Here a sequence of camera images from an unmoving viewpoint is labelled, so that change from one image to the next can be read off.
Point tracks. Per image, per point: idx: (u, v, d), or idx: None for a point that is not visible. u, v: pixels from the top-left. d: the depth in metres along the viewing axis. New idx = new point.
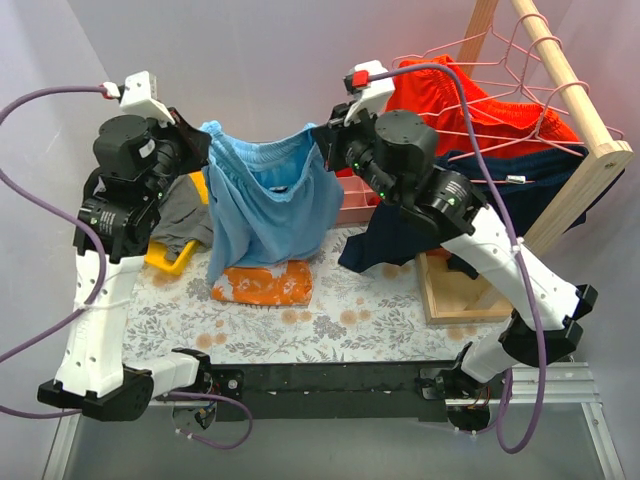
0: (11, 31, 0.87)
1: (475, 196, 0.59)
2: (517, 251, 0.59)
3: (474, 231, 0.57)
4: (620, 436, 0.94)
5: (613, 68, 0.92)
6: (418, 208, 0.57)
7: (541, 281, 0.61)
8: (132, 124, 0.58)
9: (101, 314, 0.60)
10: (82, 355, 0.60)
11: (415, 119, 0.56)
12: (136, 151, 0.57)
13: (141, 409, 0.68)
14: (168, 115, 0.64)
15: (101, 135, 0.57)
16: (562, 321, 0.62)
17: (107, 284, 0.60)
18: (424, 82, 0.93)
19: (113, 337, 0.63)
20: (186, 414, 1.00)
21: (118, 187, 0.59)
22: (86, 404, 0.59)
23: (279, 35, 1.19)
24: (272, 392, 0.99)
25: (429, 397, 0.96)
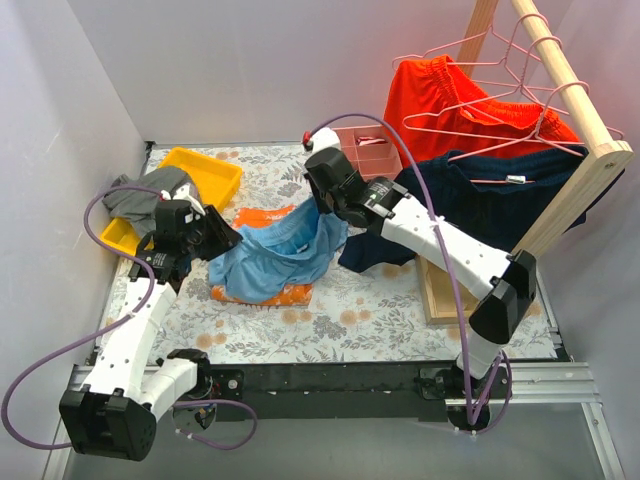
0: (10, 30, 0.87)
1: (398, 190, 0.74)
2: (435, 225, 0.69)
3: (394, 215, 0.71)
4: (620, 436, 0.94)
5: (612, 68, 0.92)
6: (350, 208, 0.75)
7: (461, 250, 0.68)
8: (179, 202, 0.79)
9: (144, 323, 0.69)
10: (117, 357, 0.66)
11: (334, 148, 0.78)
12: (182, 215, 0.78)
13: (144, 451, 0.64)
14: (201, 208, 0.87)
15: (161, 203, 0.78)
16: (490, 282, 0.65)
17: (151, 298, 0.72)
18: (425, 81, 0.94)
19: (144, 354, 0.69)
20: (186, 414, 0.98)
21: (167, 240, 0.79)
22: (110, 407, 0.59)
23: (280, 36, 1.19)
24: (272, 392, 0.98)
25: (429, 397, 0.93)
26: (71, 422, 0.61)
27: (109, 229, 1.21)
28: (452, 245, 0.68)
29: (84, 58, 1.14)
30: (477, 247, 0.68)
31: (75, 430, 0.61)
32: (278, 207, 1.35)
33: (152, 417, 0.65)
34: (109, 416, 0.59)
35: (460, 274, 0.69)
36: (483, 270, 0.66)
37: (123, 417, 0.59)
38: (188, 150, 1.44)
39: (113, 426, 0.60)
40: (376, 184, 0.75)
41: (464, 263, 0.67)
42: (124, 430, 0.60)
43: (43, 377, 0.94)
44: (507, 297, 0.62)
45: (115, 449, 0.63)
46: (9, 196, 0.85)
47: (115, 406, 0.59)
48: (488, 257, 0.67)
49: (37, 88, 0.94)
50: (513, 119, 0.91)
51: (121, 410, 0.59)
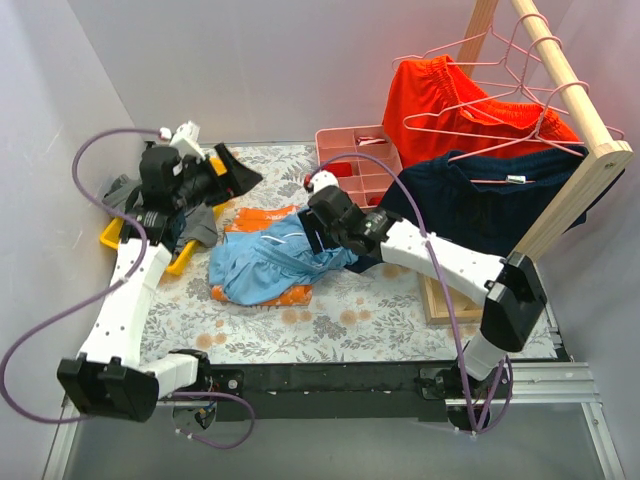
0: (10, 31, 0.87)
1: (390, 214, 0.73)
2: (425, 241, 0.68)
3: (388, 238, 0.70)
4: (620, 436, 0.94)
5: (612, 67, 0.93)
6: (350, 238, 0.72)
7: (454, 260, 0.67)
8: (166, 153, 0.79)
9: (138, 290, 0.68)
10: (113, 324, 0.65)
11: (329, 183, 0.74)
12: (169, 168, 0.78)
13: (147, 414, 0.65)
14: (200, 151, 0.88)
15: (143, 158, 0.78)
16: (484, 286, 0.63)
17: (145, 263, 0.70)
18: (425, 81, 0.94)
19: (140, 320, 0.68)
20: (187, 414, 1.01)
21: (155, 197, 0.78)
22: (107, 377, 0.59)
23: (280, 35, 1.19)
24: (272, 392, 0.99)
25: (429, 397, 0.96)
26: (71, 389, 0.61)
27: (109, 229, 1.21)
28: (444, 256, 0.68)
29: (84, 58, 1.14)
30: (470, 254, 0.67)
31: (76, 396, 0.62)
32: (278, 207, 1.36)
33: (151, 380, 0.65)
34: (107, 384, 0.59)
35: (459, 284, 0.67)
36: (476, 276, 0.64)
37: (123, 385, 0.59)
38: None
39: (113, 394, 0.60)
40: (371, 212, 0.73)
41: (457, 272, 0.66)
42: (125, 396, 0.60)
43: (43, 377, 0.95)
44: (502, 300, 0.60)
45: (119, 413, 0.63)
46: (9, 196, 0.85)
47: (112, 375, 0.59)
48: (481, 262, 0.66)
49: (37, 87, 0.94)
50: (513, 119, 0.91)
51: (119, 378, 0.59)
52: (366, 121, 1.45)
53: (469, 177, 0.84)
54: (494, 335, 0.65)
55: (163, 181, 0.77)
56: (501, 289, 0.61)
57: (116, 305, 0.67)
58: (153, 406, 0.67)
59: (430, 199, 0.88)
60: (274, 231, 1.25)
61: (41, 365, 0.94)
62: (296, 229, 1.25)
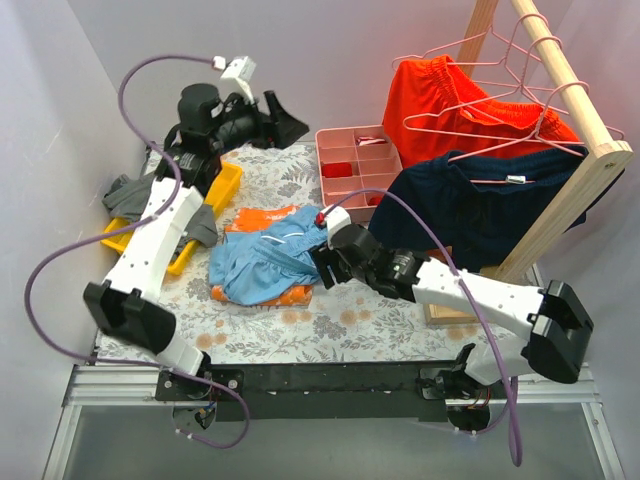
0: (10, 31, 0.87)
1: (418, 254, 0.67)
2: (458, 279, 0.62)
3: (419, 280, 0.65)
4: (620, 437, 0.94)
5: (612, 68, 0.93)
6: (381, 282, 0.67)
7: (491, 294, 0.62)
8: (207, 92, 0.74)
9: (165, 229, 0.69)
10: (138, 257, 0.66)
11: (353, 224, 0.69)
12: (209, 110, 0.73)
13: (162, 346, 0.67)
14: (248, 94, 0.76)
15: (184, 98, 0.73)
16: (528, 321, 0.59)
17: (174, 205, 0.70)
18: (425, 81, 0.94)
19: (163, 257, 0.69)
20: (186, 414, 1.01)
21: (194, 137, 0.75)
22: (128, 307, 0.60)
23: (280, 35, 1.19)
24: (272, 392, 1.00)
25: (429, 397, 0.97)
26: (95, 313, 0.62)
27: (109, 229, 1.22)
28: (479, 291, 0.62)
29: (84, 58, 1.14)
30: (506, 286, 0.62)
31: (98, 320, 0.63)
32: (278, 207, 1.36)
33: (170, 314, 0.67)
34: (128, 314, 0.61)
35: (497, 319, 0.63)
36: (518, 310, 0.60)
37: (143, 317, 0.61)
38: None
39: (133, 323, 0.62)
40: (397, 254, 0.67)
41: (496, 308, 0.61)
42: (145, 327, 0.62)
43: (43, 377, 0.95)
44: (549, 334, 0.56)
45: (136, 344, 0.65)
46: (9, 197, 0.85)
47: (133, 307, 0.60)
48: (520, 295, 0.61)
49: (36, 87, 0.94)
50: (514, 119, 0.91)
51: (139, 310, 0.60)
52: (366, 121, 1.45)
53: (469, 177, 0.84)
54: (543, 369, 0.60)
55: (200, 126, 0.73)
56: (546, 322, 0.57)
57: (144, 240, 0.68)
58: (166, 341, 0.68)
59: (430, 199, 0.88)
60: (273, 231, 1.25)
61: (42, 365, 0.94)
62: (296, 229, 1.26)
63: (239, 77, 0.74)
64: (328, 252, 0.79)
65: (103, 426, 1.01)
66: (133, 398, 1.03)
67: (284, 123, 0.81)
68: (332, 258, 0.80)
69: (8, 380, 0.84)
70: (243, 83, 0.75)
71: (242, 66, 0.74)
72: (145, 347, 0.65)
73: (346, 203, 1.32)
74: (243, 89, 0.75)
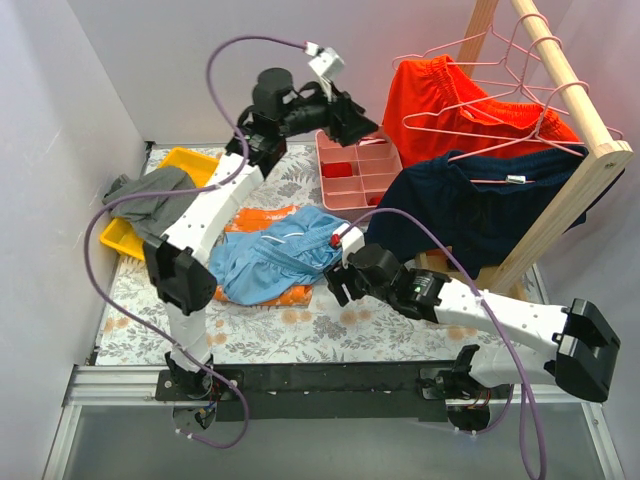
0: (11, 31, 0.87)
1: (440, 274, 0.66)
2: (480, 299, 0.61)
3: (441, 301, 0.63)
4: (620, 436, 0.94)
5: (612, 67, 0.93)
6: (401, 303, 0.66)
7: (514, 314, 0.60)
8: (282, 77, 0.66)
9: (225, 197, 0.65)
10: (195, 219, 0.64)
11: (376, 245, 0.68)
12: (282, 97, 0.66)
13: (200, 305, 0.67)
14: (328, 90, 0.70)
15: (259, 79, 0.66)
16: (553, 341, 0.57)
17: (238, 177, 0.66)
18: (425, 81, 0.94)
19: (219, 224, 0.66)
20: (186, 414, 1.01)
21: (264, 122, 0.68)
22: (178, 263, 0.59)
23: (280, 35, 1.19)
24: (272, 392, 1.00)
25: (429, 397, 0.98)
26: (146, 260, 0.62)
27: (109, 229, 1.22)
28: (502, 312, 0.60)
29: (84, 58, 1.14)
30: (529, 305, 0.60)
31: (147, 267, 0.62)
32: (278, 207, 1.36)
33: (213, 278, 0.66)
34: (178, 269, 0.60)
35: (522, 339, 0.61)
36: (543, 330, 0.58)
37: (191, 275, 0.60)
38: (188, 150, 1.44)
39: (179, 278, 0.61)
40: (418, 274, 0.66)
41: (520, 328, 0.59)
42: (190, 284, 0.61)
43: (44, 377, 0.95)
44: (575, 355, 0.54)
45: (178, 298, 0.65)
46: (9, 197, 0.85)
47: (183, 264, 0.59)
48: (544, 315, 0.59)
49: (37, 87, 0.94)
50: (514, 119, 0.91)
51: (188, 268, 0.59)
52: None
53: (469, 177, 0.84)
54: (569, 388, 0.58)
55: (270, 112, 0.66)
56: (571, 342, 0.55)
57: (204, 202, 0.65)
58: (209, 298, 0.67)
59: (430, 198, 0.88)
60: (273, 231, 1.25)
61: (42, 365, 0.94)
62: (296, 228, 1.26)
63: (322, 75, 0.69)
64: (343, 271, 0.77)
65: (103, 427, 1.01)
66: (133, 398, 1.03)
67: (353, 122, 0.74)
68: (347, 277, 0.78)
69: (8, 381, 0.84)
70: (325, 80, 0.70)
71: (329, 64, 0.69)
72: (185, 303, 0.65)
73: (346, 203, 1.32)
74: (325, 83, 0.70)
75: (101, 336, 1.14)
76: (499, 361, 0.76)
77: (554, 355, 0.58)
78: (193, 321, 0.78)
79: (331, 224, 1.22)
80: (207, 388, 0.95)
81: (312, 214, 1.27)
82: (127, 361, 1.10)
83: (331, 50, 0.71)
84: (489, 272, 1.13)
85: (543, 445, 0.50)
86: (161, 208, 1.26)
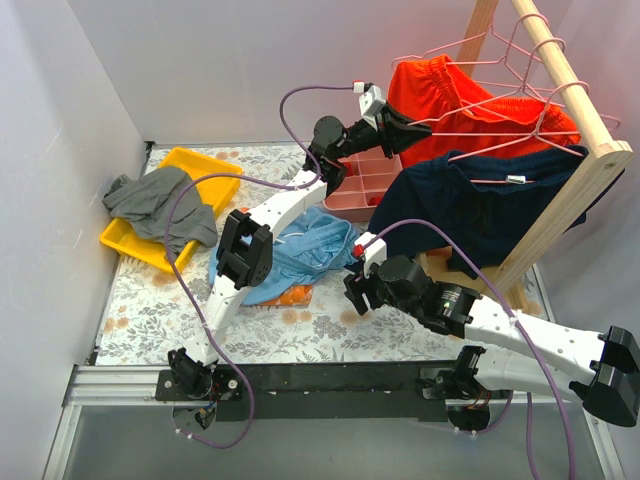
0: (10, 31, 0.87)
1: (468, 291, 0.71)
2: (514, 322, 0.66)
3: (472, 318, 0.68)
4: (620, 436, 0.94)
5: (613, 67, 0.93)
6: (427, 317, 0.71)
7: (549, 340, 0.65)
8: (333, 128, 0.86)
9: (300, 199, 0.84)
10: (275, 207, 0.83)
11: (406, 257, 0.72)
12: (336, 143, 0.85)
13: (252, 283, 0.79)
14: (374, 124, 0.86)
15: (316, 135, 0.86)
16: (590, 368, 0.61)
17: (312, 186, 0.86)
18: (424, 81, 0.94)
19: (288, 217, 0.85)
20: (186, 414, 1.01)
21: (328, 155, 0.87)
22: (256, 235, 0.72)
23: (279, 35, 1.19)
24: (272, 392, 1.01)
25: (429, 397, 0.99)
26: (225, 228, 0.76)
27: (110, 229, 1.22)
28: (537, 336, 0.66)
29: (84, 58, 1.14)
30: (564, 331, 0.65)
31: (223, 236, 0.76)
32: None
33: (271, 261, 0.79)
34: (252, 240, 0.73)
35: (557, 363, 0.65)
36: (579, 355, 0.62)
37: (262, 247, 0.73)
38: (188, 150, 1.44)
39: (250, 249, 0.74)
40: (447, 289, 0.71)
41: (555, 352, 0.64)
42: (257, 256, 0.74)
43: (43, 377, 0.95)
44: (614, 384, 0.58)
45: (237, 270, 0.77)
46: (9, 197, 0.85)
47: (259, 237, 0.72)
48: (580, 341, 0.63)
49: (36, 87, 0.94)
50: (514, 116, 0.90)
51: (262, 242, 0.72)
52: None
53: (470, 177, 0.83)
54: (600, 413, 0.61)
55: (328, 157, 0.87)
56: (610, 372, 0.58)
57: (285, 197, 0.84)
58: (260, 278, 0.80)
59: (430, 199, 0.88)
60: None
61: (42, 365, 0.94)
62: (296, 229, 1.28)
63: (366, 113, 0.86)
64: (364, 281, 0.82)
65: (103, 427, 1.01)
66: (133, 398, 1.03)
67: (398, 135, 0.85)
68: (368, 287, 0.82)
69: (8, 380, 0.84)
70: (369, 115, 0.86)
71: (369, 105, 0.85)
72: (243, 276, 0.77)
73: (346, 203, 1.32)
74: (369, 119, 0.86)
75: (101, 336, 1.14)
76: (510, 371, 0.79)
77: (588, 381, 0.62)
78: (235, 302, 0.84)
79: (332, 224, 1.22)
80: (208, 389, 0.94)
81: (312, 214, 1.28)
82: (127, 361, 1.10)
83: (374, 89, 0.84)
84: (489, 272, 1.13)
85: (571, 453, 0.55)
86: (161, 208, 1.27)
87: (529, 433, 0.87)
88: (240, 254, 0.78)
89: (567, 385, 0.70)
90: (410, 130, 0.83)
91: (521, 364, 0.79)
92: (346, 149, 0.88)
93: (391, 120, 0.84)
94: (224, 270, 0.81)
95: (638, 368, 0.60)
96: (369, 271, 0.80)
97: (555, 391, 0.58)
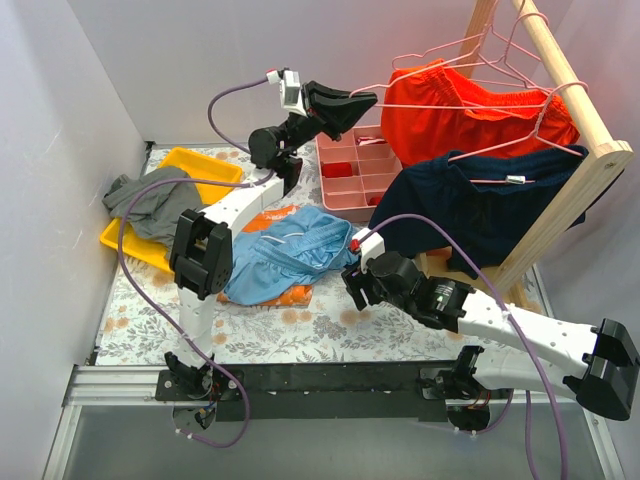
0: (10, 30, 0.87)
1: (462, 285, 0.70)
2: (507, 314, 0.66)
3: (465, 312, 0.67)
4: (620, 436, 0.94)
5: (612, 67, 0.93)
6: (421, 312, 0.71)
7: (542, 333, 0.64)
8: (266, 140, 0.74)
9: (256, 197, 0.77)
10: (231, 204, 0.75)
11: (397, 253, 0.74)
12: (276, 154, 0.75)
13: (213, 290, 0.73)
14: (304, 112, 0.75)
15: (253, 155, 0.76)
16: (582, 360, 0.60)
17: (267, 182, 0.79)
18: (421, 88, 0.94)
19: (247, 216, 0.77)
20: (186, 414, 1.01)
21: (273, 164, 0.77)
22: (212, 234, 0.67)
23: (280, 33, 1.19)
24: (272, 392, 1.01)
25: (429, 397, 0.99)
26: (179, 231, 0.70)
27: (110, 229, 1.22)
28: (529, 328, 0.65)
29: (84, 57, 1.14)
30: (557, 324, 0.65)
31: (178, 239, 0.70)
32: (278, 207, 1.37)
33: (230, 264, 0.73)
34: (209, 241, 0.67)
35: (550, 357, 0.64)
36: (572, 349, 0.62)
37: (220, 246, 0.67)
38: (188, 150, 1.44)
39: (207, 251, 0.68)
40: (440, 284, 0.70)
41: (548, 346, 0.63)
42: (215, 259, 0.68)
43: (43, 376, 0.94)
44: (607, 376, 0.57)
45: (195, 278, 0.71)
46: (9, 197, 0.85)
47: (216, 236, 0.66)
48: (572, 335, 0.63)
49: (36, 88, 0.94)
50: (514, 109, 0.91)
51: (220, 241, 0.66)
52: (366, 120, 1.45)
53: (469, 178, 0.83)
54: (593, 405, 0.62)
55: (276, 166, 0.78)
56: (603, 364, 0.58)
57: (240, 194, 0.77)
58: (222, 282, 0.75)
59: (429, 198, 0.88)
60: (273, 231, 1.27)
61: (41, 365, 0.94)
62: (296, 229, 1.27)
63: (285, 104, 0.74)
64: (360, 276, 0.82)
65: (103, 428, 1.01)
66: (133, 398, 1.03)
67: (339, 114, 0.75)
68: (366, 282, 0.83)
69: (9, 380, 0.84)
70: (292, 105, 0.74)
71: (286, 94, 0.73)
72: (201, 284, 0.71)
73: (346, 203, 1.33)
74: (295, 110, 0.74)
75: (101, 336, 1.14)
76: (507, 368, 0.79)
77: (581, 374, 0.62)
78: (205, 309, 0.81)
79: (332, 224, 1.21)
80: (207, 389, 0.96)
81: (312, 214, 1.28)
82: (127, 361, 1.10)
83: (286, 75, 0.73)
84: (489, 272, 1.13)
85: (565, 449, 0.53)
86: (161, 207, 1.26)
87: (529, 433, 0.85)
88: (196, 259, 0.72)
89: (560, 381, 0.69)
90: (350, 102, 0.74)
91: (518, 362, 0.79)
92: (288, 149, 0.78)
93: (319, 99, 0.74)
94: (184, 282, 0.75)
95: (630, 361, 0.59)
96: (366, 265, 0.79)
97: (547, 386, 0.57)
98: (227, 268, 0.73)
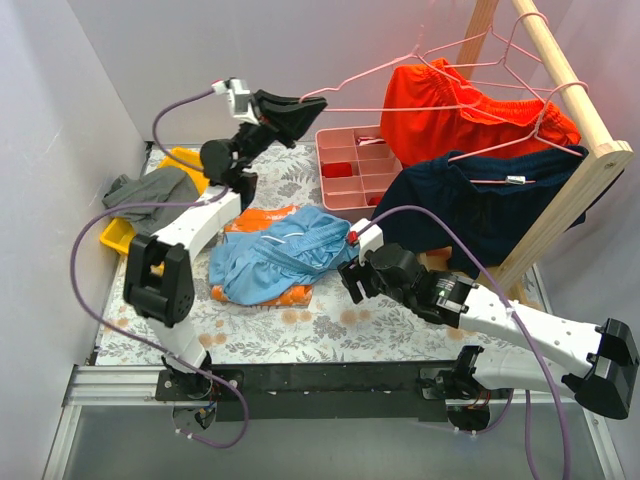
0: (10, 29, 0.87)
1: (463, 281, 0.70)
2: (511, 311, 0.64)
3: (467, 308, 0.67)
4: (620, 436, 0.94)
5: (612, 67, 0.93)
6: (421, 306, 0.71)
7: (546, 331, 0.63)
8: (218, 153, 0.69)
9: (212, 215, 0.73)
10: (187, 224, 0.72)
11: (399, 246, 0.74)
12: (229, 167, 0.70)
13: (177, 318, 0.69)
14: (255, 121, 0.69)
15: (207, 170, 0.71)
16: (586, 360, 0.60)
17: (224, 198, 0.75)
18: (422, 85, 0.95)
19: (204, 236, 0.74)
20: (186, 414, 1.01)
21: (227, 179, 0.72)
22: (169, 257, 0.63)
23: (280, 34, 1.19)
24: (272, 392, 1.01)
25: (429, 396, 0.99)
26: (130, 259, 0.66)
27: (109, 229, 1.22)
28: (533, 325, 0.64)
29: (84, 57, 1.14)
30: (561, 323, 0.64)
31: (130, 269, 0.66)
32: (278, 207, 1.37)
33: (191, 289, 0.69)
34: (166, 265, 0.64)
35: (553, 356, 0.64)
36: (576, 348, 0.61)
37: (179, 268, 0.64)
38: (189, 150, 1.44)
39: (165, 275, 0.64)
40: (441, 278, 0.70)
41: (552, 344, 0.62)
42: (174, 282, 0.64)
43: (43, 376, 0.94)
44: (610, 376, 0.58)
45: (154, 307, 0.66)
46: (10, 196, 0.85)
47: (174, 258, 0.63)
48: (576, 333, 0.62)
49: (36, 87, 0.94)
50: (512, 113, 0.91)
51: (178, 263, 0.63)
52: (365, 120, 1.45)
53: (469, 178, 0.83)
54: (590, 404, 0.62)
55: (230, 180, 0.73)
56: (606, 365, 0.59)
57: (196, 213, 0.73)
58: (185, 308, 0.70)
59: (430, 198, 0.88)
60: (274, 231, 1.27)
61: (42, 366, 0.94)
62: (296, 229, 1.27)
63: (236, 113, 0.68)
64: (358, 269, 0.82)
65: (103, 428, 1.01)
66: (133, 398, 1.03)
67: (291, 121, 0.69)
68: (363, 274, 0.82)
69: (9, 380, 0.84)
70: (243, 112, 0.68)
71: (235, 102, 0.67)
72: (162, 312, 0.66)
73: (346, 203, 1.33)
74: (245, 118, 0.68)
75: (101, 336, 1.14)
76: (506, 367, 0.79)
77: (582, 374, 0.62)
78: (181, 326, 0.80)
79: (332, 224, 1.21)
80: (208, 389, 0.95)
81: (312, 215, 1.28)
82: (127, 361, 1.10)
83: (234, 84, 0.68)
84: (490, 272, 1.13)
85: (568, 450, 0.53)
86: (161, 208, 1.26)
87: (529, 429, 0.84)
88: (153, 287, 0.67)
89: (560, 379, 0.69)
90: (303, 107, 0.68)
91: (517, 361, 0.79)
92: (242, 162, 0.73)
93: (270, 106, 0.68)
94: (143, 314, 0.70)
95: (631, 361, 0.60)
96: (365, 258, 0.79)
97: (552, 386, 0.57)
98: (188, 292, 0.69)
